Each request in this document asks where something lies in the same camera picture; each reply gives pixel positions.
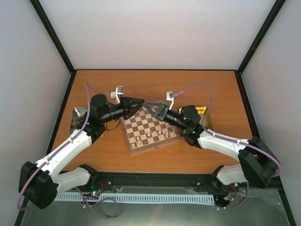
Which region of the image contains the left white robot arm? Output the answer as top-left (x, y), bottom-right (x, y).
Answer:
top-left (18, 94), bottom-right (145, 209)

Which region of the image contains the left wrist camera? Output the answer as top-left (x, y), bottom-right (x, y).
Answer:
top-left (110, 86), bottom-right (124, 104)

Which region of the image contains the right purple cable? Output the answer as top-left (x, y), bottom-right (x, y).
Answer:
top-left (173, 82), bottom-right (283, 210)

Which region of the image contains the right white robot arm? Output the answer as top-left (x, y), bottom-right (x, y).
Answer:
top-left (144, 103), bottom-right (281, 188)

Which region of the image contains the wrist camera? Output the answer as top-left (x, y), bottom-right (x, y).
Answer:
top-left (166, 91), bottom-right (174, 110)
top-left (110, 86), bottom-right (124, 104)

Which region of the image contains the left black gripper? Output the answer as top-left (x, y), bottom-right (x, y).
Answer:
top-left (102, 97), bottom-right (145, 124)

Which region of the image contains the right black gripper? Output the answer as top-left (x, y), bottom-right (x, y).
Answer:
top-left (143, 103), bottom-right (189, 132)

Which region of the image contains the dark chess pieces pile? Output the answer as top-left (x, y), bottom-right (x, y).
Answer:
top-left (72, 114), bottom-right (86, 129)

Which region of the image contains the left controller board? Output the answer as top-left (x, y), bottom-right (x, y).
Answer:
top-left (84, 181), bottom-right (103, 200)

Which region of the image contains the light blue cable duct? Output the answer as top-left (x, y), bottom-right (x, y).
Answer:
top-left (55, 193), bottom-right (216, 205)

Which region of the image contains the black aluminium frame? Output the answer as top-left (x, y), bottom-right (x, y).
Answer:
top-left (14, 0), bottom-right (298, 226)

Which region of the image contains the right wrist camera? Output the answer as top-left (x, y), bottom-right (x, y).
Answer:
top-left (166, 91), bottom-right (174, 110)

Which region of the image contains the wooden chess board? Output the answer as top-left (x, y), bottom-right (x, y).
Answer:
top-left (121, 106), bottom-right (181, 154)

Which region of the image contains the silver metal tin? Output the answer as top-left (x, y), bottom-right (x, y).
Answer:
top-left (68, 106), bottom-right (87, 135)

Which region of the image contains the gold metal tin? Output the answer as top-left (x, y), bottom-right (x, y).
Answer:
top-left (178, 105), bottom-right (213, 132)

